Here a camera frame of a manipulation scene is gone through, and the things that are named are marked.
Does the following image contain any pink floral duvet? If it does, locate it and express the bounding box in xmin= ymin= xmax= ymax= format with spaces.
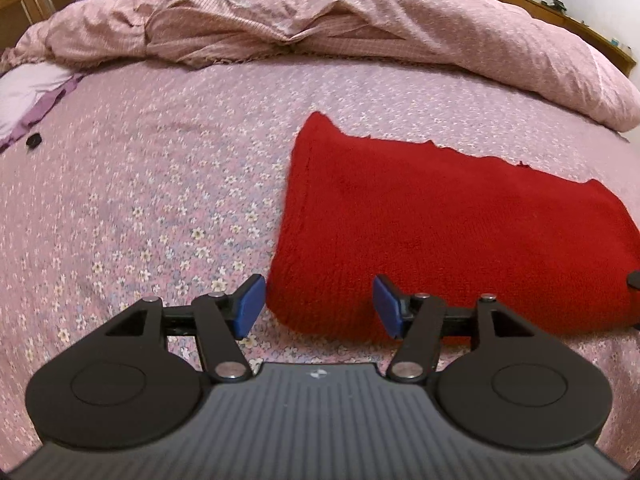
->
xmin=1 ymin=0 xmax=639 ymax=132

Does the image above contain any pink floral bed sheet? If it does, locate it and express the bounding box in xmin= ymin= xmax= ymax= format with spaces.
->
xmin=1 ymin=56 xmax=639 ymax=469

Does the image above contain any red knit cardigan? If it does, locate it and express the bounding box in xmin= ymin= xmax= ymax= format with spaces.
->
xmin=266 ymin=113 xmax=639 ymax=341

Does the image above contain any lilac pillow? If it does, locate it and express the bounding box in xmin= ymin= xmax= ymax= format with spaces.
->
xmin=0 ymin=62 xmax=84 ymax=151

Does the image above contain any small black clip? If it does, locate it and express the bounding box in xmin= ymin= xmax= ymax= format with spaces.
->
xmin=26 ymin=132 xmax=42 ymax=150

